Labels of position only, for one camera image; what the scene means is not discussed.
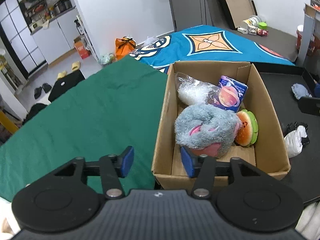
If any grey fluffy plush slipper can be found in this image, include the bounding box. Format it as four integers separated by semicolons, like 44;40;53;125
174;103;242;158

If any plush hamburger toy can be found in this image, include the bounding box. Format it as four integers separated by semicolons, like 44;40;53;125
234;109;259;147

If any white plastic bag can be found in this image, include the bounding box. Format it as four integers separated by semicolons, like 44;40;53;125
175;72;221;106

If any blue planet tissue pack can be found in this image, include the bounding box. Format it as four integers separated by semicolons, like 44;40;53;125
208;75;248;113

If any small grey plush piece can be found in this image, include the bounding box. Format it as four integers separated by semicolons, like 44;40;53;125
291;83;312;100

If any black plastic tray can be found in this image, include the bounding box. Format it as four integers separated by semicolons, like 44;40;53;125
153;62;320;205

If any black lace fabric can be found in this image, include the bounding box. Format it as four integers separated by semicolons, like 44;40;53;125
284;122;310;147

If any brown cardboard box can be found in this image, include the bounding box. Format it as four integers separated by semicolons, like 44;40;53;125
151;61;291;190

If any green cloth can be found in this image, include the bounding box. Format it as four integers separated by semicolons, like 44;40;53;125
1;56;168;201

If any green cup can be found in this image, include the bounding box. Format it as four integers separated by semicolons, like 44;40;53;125
258;22;267;30

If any black clothing on floor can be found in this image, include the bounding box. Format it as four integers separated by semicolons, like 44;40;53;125
22;70;85;126

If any white plastic jar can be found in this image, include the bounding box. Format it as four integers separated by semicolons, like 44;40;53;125
241;15;263;29

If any black slippers pair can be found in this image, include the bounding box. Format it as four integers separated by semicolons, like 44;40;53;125
34;83;52;99

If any yellow slipper left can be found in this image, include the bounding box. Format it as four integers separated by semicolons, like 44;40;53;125
57;70;67;80

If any orange cardboard box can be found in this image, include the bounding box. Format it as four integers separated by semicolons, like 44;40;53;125
74;36;91;59

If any white fabric bundle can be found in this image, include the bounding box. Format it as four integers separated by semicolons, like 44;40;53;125
295;202;320;240

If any orange bag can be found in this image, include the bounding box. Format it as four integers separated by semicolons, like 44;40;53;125
115;36;136;60

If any blue patterned blanket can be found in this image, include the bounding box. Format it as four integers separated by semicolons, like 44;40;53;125
129;25;293;73

